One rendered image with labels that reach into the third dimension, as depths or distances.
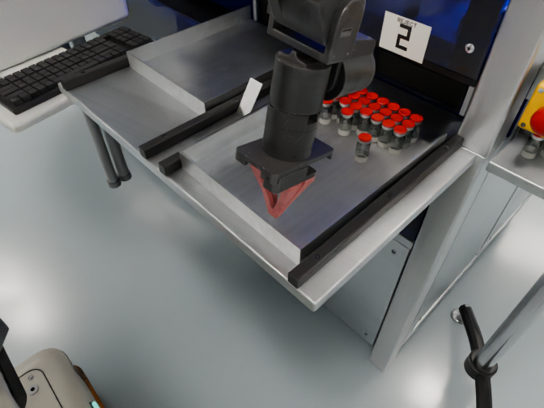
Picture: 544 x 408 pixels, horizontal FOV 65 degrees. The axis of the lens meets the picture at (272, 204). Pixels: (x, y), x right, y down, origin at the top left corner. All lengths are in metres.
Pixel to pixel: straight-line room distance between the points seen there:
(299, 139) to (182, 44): 0.63
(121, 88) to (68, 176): 1.28
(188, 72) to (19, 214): 1.32
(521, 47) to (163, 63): 0.66
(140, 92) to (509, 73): 0.64
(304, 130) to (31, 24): 0.93
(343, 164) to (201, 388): 0.94
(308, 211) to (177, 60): 0.51
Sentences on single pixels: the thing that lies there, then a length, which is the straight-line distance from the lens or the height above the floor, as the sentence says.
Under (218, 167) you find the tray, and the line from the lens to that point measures 0.69.
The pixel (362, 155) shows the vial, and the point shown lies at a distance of 0.69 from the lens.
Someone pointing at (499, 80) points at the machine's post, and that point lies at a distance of 0.72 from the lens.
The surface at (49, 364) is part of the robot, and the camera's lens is 1.28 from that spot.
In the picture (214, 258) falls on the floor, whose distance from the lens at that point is 1.67.
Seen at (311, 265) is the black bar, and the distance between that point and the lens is 0.54.
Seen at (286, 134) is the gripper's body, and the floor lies 1.06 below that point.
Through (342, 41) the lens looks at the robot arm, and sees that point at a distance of 0.41.
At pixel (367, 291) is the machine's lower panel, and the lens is 1.22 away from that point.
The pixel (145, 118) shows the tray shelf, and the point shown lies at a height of 0.88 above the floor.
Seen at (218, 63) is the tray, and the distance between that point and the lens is 0.96.
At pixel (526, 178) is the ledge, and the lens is 0.78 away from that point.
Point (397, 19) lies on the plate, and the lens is 0.77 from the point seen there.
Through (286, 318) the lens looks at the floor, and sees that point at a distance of 1.52.
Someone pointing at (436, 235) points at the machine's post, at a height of 0.66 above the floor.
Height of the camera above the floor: 1.34
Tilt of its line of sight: 47 degrees down
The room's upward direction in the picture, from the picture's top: straight up
